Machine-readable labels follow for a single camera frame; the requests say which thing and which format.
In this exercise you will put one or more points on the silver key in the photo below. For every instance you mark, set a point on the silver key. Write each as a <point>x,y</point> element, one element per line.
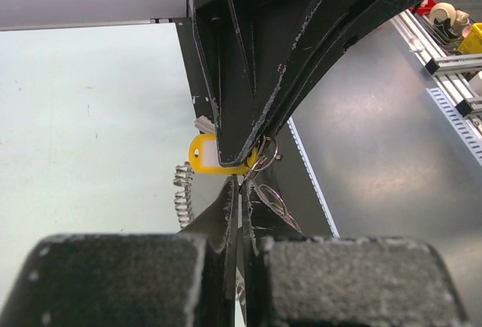
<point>204,125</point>

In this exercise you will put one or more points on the yellow bin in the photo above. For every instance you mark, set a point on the yellow bin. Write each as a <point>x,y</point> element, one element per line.
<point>472,43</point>

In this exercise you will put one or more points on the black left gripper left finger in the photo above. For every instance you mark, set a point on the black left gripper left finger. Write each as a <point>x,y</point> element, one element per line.
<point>182,279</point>

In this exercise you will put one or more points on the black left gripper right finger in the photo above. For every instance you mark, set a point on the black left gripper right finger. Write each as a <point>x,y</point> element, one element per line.
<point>292,279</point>

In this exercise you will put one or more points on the aluminium front rail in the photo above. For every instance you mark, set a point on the aluminium front rail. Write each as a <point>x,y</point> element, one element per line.
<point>447,71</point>

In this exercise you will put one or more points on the grey slotted cable duct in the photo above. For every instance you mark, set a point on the grey slotted cable duct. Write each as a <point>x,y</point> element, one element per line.
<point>465,132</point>

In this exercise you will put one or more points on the yellow key tag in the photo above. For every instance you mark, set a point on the yellow key tag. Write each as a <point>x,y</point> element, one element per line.
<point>203,157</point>

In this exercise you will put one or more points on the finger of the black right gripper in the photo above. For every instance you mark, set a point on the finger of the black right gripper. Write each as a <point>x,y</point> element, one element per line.
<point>242,46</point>
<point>296,46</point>

